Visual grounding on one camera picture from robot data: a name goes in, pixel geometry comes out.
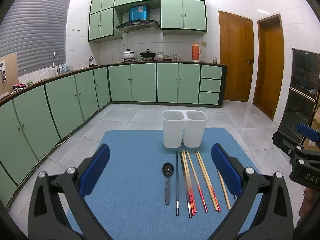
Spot wooden door with handle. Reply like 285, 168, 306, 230
218, 10, 255, 103

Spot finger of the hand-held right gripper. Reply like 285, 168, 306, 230
297, 123, 320, 145
272, 131, 304, 161

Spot orange thermos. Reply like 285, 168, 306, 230
192, 42, 202, 61

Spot black wok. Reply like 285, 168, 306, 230
140, 50, 157, 61

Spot black glass-door cabinet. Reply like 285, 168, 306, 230
277, 48, 320, 142

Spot white cooking pot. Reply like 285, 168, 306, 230
122, 49, 136, 62

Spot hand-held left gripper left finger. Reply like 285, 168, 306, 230
27, 144, 118, 240

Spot green wall cabinets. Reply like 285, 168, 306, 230
88, 0, 208, 43

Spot white floor cable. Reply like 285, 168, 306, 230
37, 132, 71, 161

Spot person's right hand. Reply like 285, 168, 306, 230
301, 187, 313, 218

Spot blue mat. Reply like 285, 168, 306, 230
65, 128, 266, 240

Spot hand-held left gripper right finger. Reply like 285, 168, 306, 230
210, 144, 293, 240

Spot black spoon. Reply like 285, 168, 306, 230
162, 162, 174, 205

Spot grey window blind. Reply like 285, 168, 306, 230
0, 0, 71, 77

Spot black chopstick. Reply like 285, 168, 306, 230
175, 150, 180, 216

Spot black range hood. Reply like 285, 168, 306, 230
114, 5, 161, 33

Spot brown board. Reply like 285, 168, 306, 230
0, 53, 19, 97

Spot white double utensil holder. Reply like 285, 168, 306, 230
162, 110, 208, 148

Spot green base cabinets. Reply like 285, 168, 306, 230
0, 62, 227, 207

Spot chrome faucet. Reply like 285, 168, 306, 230
52, 51, 61, 75

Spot plain bamboo chopstick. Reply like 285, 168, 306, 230
216, 169, 231, 210

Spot plain wooden door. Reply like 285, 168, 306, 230
252, 13, 286, 121

